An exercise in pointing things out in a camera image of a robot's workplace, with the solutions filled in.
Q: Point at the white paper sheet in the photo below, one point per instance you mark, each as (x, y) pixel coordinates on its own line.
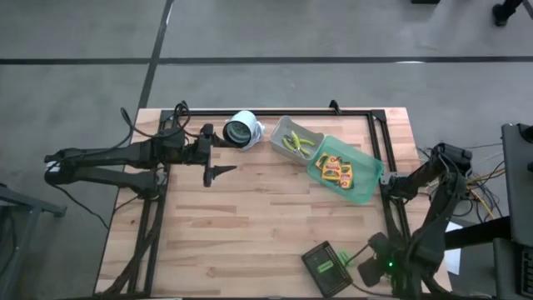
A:
(454, 250)

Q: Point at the grey metal stand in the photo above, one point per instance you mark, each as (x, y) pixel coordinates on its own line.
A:
(25, 204)

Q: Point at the green eraser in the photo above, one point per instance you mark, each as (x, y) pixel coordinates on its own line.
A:
(342, 259)
(349, 255)
(325, 267)

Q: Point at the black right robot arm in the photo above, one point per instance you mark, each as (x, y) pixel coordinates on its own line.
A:
(441, 200)

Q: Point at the teal translucent plastic bin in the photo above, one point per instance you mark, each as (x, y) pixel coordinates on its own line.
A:
(366, 179)

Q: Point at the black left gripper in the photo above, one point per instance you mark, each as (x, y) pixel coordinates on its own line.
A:
(197, 151)

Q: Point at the black equipment cabinet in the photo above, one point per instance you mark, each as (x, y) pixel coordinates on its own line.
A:
(518, 187)

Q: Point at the white plastic bin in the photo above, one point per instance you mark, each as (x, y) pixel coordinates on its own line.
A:
(278, 137)

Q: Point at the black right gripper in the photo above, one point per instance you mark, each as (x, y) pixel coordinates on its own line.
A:
(395, 262)

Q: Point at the black mesh basket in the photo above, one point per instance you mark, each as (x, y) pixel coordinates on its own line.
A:
(320, 279)

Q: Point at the black aluminium table frame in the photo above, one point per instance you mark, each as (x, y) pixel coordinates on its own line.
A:
(270, 112)

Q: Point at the person's foot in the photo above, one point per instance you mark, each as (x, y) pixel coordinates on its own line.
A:
(501, 11)

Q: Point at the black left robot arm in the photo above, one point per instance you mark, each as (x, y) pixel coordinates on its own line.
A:
(104, 154)

